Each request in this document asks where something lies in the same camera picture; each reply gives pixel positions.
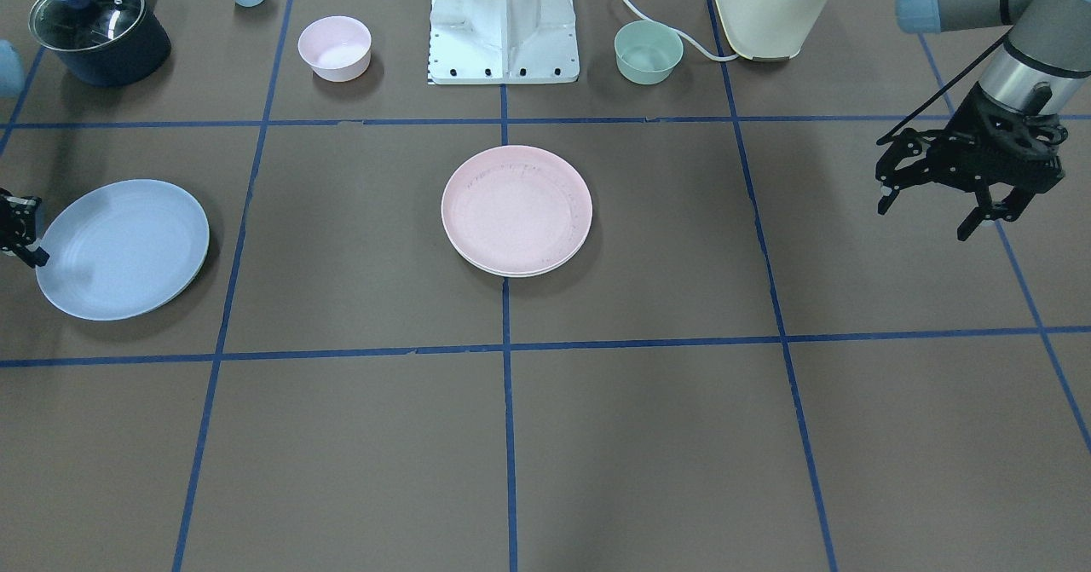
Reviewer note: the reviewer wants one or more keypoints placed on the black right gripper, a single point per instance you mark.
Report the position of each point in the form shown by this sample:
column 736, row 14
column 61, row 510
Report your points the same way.
column 17, row 224

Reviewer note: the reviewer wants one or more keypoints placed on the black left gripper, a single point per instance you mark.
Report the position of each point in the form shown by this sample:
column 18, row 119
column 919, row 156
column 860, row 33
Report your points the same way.
column 972, row 131

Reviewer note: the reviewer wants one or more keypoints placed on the blue plate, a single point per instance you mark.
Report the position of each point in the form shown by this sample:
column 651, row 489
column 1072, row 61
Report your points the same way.
column 123, row 250

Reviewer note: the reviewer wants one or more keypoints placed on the pink plate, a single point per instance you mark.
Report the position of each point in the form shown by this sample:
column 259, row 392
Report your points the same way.
column 516, row 207

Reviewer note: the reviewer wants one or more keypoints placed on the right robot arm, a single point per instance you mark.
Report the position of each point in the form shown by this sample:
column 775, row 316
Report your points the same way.
column 12, row 85

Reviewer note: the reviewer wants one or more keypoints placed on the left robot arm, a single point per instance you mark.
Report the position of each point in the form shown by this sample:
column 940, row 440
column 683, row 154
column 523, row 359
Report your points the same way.
column 1045, row 41

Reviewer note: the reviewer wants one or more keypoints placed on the dark blue pot with lid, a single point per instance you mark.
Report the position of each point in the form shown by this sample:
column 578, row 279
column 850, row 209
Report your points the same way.
column 103, row 43

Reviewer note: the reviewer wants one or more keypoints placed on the cream toaster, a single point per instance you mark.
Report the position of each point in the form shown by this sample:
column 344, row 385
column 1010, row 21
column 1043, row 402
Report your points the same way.
column 768, row 30

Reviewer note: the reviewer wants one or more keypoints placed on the green bowl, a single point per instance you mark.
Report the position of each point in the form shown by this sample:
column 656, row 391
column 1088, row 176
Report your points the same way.
column 646, row 52

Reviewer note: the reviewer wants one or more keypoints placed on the pink bowl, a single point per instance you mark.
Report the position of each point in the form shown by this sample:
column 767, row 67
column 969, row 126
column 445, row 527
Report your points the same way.
column 337, row 48

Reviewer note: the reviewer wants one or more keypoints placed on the cream white plate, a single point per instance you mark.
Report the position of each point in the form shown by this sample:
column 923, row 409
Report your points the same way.
column 514, row 273

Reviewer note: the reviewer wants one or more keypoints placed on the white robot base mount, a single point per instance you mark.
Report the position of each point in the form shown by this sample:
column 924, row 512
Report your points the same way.
column 503, row 42

